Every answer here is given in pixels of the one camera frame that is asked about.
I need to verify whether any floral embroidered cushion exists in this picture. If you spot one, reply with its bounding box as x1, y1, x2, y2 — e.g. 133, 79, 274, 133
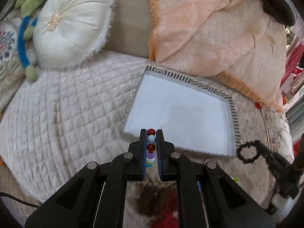
0, 19, 25, 112

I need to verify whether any round white pillow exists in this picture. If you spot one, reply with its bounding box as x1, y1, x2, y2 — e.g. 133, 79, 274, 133
32, 0, 114, 69

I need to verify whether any black cable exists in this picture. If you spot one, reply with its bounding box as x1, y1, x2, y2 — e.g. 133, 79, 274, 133
0, 191, 40, 208

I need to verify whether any black scalloped hair tie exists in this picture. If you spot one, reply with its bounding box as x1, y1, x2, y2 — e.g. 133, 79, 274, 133
236, 140, 262, 164

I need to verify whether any multicolour bead bracelet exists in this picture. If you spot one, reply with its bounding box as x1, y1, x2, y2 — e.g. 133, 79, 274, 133
145, 128, 157, 169

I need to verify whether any green blue plush toy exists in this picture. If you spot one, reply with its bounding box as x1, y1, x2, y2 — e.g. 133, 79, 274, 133
14, 0, 46, 82

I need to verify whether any peach fringed blanket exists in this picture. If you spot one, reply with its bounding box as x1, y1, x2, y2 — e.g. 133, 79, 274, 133
149, 0, 287, 109

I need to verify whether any beige quilted bedspread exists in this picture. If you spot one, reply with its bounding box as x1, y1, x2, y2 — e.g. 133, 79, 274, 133
0, 49, 295, 228

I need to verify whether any beige upholstered headboard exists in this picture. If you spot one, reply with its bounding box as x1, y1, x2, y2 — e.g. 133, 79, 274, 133
102, 0, 153, 58

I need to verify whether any striped white tray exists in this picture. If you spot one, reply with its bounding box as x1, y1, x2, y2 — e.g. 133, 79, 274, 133
122, 65, 241, 157

